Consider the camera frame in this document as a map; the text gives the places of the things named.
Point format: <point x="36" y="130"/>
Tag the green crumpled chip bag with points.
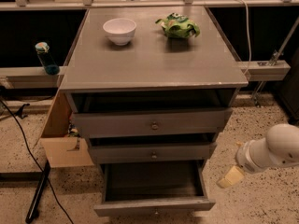
<point x="178" y="26"/>

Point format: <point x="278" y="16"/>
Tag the grey drawer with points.
<point x="107" y="125"/>
<point x="152" y="152"/>
<point x="153" y="188"/>

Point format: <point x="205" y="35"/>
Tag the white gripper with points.
<point x="246" y="159"/>

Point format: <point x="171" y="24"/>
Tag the metal diagonal brace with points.
<point x="273" y="60"/>

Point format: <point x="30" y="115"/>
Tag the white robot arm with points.
<point x="279" y="148"/>

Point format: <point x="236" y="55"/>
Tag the grey top drawer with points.
<point x="107" y="125"/>

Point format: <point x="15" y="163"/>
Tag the grey wooden drawer cabinet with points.
<point x="151" y="72"/>

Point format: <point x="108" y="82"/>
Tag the blue water bottle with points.
<point x="47" y="61"/>

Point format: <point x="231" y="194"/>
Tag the open cardboard box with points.
<point x="62" y="150"/>

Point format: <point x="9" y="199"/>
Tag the white ceramic bowl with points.
<point x="120" y="31"/>

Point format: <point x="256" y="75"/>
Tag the black flat floor bar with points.
<point x="33" y="210"/>

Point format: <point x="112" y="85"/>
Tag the grey middle drawer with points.
<point x="152" y="152"/>

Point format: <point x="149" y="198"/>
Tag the grey bottom drawer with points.
<point x="153" y="188"/>

